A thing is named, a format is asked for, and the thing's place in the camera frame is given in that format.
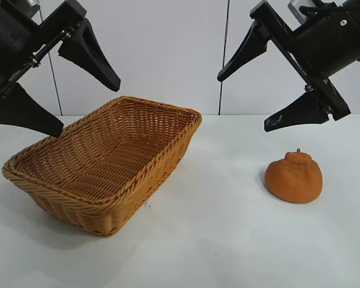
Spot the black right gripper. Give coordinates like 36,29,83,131
217,0,360,133

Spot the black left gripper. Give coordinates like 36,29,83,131
0,0,122,139

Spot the tan woven wicker basket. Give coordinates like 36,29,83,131
2,95,203,238

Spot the bumpy orange fruit with stem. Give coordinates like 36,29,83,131
264,147,324,204

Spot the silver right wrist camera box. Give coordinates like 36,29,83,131
287,0,310,22

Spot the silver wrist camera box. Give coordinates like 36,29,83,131
23,0,39,16
287,0,310,22

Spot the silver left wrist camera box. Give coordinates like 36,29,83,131
23,0,39,16

